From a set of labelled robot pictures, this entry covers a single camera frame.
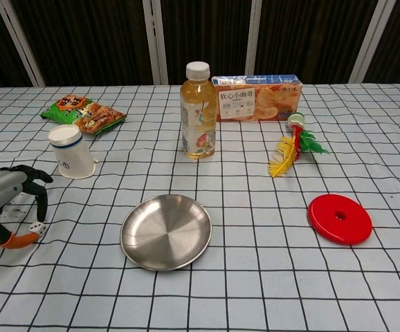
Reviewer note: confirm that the tea bottle with white cap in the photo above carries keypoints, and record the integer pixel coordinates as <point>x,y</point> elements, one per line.
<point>199,117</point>

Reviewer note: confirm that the light blue checkered tablecloth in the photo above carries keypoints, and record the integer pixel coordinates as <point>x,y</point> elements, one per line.
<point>255,294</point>

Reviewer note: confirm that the red yellow green feather shuttlecock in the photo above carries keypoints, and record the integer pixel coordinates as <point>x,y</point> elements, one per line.
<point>295,145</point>

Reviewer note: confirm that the round steel plate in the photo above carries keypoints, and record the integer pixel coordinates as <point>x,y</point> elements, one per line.
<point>167,233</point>

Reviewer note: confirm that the green snack bag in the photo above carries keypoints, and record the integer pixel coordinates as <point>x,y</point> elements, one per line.
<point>89,115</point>

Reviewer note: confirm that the red plastic disc with hole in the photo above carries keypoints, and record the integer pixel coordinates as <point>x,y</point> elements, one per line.
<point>324,214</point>

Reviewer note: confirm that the white paper cup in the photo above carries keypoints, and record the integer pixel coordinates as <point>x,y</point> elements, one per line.
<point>72,155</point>

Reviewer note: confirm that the black pleated curtain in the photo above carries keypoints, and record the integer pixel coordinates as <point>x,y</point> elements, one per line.
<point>92,38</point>

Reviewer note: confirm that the small white die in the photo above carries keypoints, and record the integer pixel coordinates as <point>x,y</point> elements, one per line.
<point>37,229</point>

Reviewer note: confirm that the orange blue cookie box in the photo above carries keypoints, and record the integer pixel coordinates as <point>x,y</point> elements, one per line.
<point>259,102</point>

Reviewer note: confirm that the white aluminium frame post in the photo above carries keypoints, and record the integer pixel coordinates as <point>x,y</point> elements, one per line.
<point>20,43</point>
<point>155,43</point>
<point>254,34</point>
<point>372,41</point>

